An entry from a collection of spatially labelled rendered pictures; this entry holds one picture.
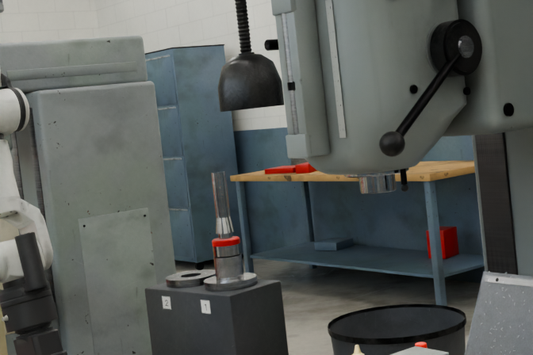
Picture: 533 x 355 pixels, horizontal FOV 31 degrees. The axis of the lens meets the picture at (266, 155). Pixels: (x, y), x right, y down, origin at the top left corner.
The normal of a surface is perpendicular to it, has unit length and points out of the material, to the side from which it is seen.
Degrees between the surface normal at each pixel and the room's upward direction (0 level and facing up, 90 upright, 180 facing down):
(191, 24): 90
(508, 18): 90
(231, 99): 90
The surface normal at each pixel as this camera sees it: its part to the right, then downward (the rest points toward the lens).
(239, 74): -0.26, -0.23
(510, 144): -0.80, 0.12
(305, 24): 0.59, -0.02
